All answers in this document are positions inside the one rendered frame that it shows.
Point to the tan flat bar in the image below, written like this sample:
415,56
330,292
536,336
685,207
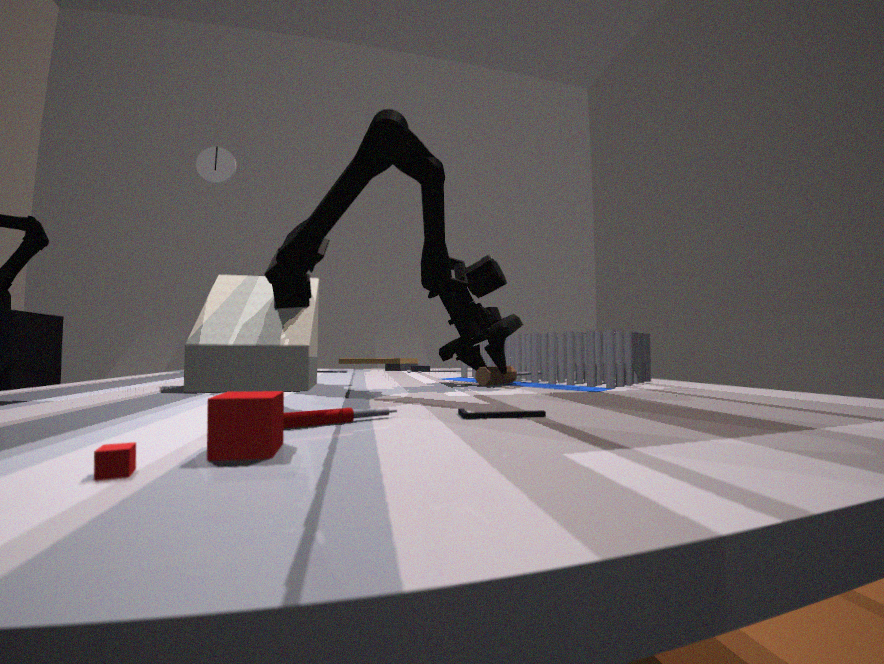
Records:
391,364

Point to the red-handled screwdriver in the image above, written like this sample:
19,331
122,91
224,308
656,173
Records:
330,416

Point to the blue tape strip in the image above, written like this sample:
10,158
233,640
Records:
544,386

